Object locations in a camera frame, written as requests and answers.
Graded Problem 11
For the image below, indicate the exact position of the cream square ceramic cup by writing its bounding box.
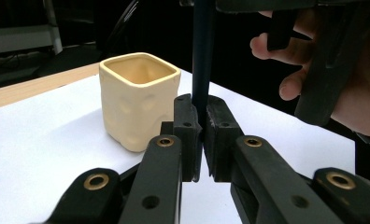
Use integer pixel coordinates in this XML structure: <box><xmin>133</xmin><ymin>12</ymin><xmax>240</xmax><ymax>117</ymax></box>
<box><xmin>98</xmin><ymin>51</ymin><xmax>183</xmax><ymax>154</ymax></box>

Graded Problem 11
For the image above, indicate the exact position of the wooden work table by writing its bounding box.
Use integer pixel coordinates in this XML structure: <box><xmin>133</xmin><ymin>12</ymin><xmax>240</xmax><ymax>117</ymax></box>
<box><xmin>0</xmin><ymin>62</ymin><xmax>101</xmax><ymax>113</ymax></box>

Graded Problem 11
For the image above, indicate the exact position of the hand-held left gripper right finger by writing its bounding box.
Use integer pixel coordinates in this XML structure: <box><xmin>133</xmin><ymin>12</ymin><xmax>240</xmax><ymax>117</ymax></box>
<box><xmin>203</xmin><ymin>94</ymin><xmax>245</xmax><ymax>183</ymax></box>

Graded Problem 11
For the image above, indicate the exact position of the thin dark paintbrush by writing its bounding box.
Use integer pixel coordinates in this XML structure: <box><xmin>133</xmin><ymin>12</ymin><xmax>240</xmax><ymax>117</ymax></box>
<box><xmin>192</xmin><ymin>0</ymin><xmax>217</xmax><ymax>129</ymax></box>

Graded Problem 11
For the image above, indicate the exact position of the white table sheet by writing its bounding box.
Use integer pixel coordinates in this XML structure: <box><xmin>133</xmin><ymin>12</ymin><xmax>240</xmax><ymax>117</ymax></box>
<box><xmin>0</xmin><ymin>69</ymin><xmax>356</xmax><ymax>224</ymax></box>

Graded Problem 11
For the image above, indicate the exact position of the black folding chair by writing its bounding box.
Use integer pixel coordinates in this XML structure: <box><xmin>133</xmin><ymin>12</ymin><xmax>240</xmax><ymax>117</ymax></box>
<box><xmin>33</xmin><ymin>0</ymin><xmax>142</xmax><ymax>79</ymax></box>

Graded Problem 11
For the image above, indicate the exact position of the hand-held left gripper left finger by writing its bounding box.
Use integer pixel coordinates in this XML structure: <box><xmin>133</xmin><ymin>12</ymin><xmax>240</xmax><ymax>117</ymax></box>
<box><xmin>160</xmin><ymin>92</ymin><xmax>204</xmax><ymax>183</ymax></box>

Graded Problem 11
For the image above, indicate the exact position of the table with white metal legs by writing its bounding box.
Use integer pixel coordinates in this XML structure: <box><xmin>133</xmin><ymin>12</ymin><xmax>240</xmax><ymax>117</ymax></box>
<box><xmin>0</xmin><ymin>0</ymin><xmax>64</xmax><ymax>56</ymax></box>

